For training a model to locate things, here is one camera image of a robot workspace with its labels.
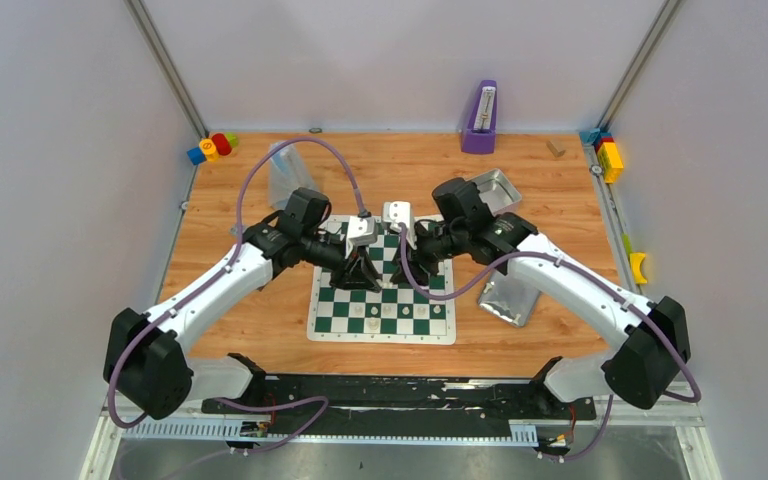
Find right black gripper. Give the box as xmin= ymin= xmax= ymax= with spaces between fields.
xmin=390 ymin=220 xmax=468 ymax=286

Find green white chess mat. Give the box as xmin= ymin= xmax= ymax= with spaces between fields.
xmin=306 ymin=218 xmax=457 ymax=345

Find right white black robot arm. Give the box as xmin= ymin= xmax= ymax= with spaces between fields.
xmin=382 ymin=177 xmax=701 ymax=418

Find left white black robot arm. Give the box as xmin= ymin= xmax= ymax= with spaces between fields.
xmin=103 ymin=187 xmax=381 ymax=420

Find metal tin with white pieces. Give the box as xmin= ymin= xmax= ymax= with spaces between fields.
xmin=478 ymin=272 xmax=541 ymax=328

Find metal tin with black pieces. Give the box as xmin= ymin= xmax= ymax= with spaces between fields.
xmin=466 ymin=168 xmax=523 ymax=215

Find translucent blue metronome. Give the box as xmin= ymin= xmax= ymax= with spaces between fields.
xmin=268 ymin=145 xmax=320 ymax=209

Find purple metronome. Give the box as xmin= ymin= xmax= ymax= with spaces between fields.
xmin=460 ymin=80 xmax=498 ymax=155

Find small wooden block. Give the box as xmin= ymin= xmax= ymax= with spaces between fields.
xmin=546 ymin=140 xmax=566 ymax=158

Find colourful toy blocks left corner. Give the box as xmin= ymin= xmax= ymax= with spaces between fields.
xmin=186 ymin=132 xmax=239 ymax=166

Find yellow green toy piece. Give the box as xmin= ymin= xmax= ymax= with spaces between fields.
xmin=622 ymin=233 xmax=648 ymax=285

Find colourful block stack right corner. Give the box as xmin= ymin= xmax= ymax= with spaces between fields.
xmin=579 ymin=129 xmax=624 ymax=184

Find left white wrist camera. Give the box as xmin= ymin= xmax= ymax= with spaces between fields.
xmin=345 ymin=216 xmax=379 ymax=257

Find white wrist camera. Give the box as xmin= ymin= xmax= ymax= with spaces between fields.
xmin=381 ymin=201 xmax=416 ymax=249
xmin=345 ymin=216 xmax=379 ymax=257

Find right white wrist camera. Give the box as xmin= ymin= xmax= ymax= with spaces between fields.
xmin=381 ymin=201 xmax=416 ymax=249

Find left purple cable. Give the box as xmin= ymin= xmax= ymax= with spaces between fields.
xmin=106 ymin=136 xmax=367 ymax=458

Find purple cable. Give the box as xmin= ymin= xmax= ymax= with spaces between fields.
xmin=398 ymin=225 xmax=702 ymax=463
xmin=106 ymin=136 xmax=367 ymax=458

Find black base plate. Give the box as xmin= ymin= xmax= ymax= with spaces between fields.
xmin=201 ymin=373 xmax=597 ymax=440

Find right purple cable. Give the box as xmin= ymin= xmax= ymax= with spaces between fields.
xmin=398 ymin=225 xmax=702 ymax=463

